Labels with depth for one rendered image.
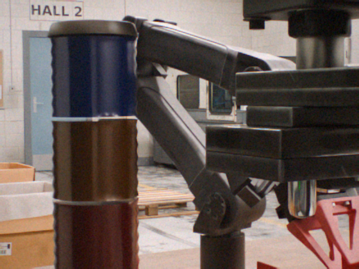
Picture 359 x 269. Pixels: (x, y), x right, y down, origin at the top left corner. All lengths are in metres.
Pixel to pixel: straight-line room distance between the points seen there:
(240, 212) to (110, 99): 0.67
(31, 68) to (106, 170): 11.31
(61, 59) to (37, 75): 11.33
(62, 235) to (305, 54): 0.31
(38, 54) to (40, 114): 0.94
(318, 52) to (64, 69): 0.29
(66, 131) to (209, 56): 0.68
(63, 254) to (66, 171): 0.04
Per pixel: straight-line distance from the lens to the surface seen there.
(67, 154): 0.31
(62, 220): 0.32
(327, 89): 0.51
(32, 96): 11.61
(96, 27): 0.30
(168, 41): 1.03
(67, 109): 0.31
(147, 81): 1.07
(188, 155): 1.01
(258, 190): 0.84
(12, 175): 4.65
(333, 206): 0.87
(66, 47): 0.31
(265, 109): 0.56
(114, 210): 0.31
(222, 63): 0.96
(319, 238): 1.38
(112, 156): 0.31
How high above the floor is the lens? 1.16
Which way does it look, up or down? 3 degrees down
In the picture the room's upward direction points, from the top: 1 degrees counter-clockwise
